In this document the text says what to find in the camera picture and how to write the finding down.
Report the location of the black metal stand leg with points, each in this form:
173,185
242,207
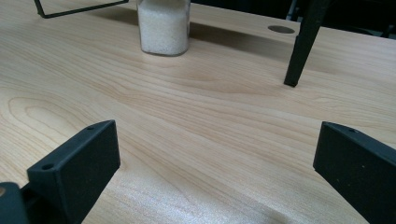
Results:
303,43

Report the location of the glass jar of white grains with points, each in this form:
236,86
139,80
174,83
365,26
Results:
164,26

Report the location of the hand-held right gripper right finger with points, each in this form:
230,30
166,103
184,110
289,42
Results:
361,168

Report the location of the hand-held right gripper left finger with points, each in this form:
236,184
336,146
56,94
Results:
81,161

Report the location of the round grey table grommet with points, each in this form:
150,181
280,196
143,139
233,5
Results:
281,29

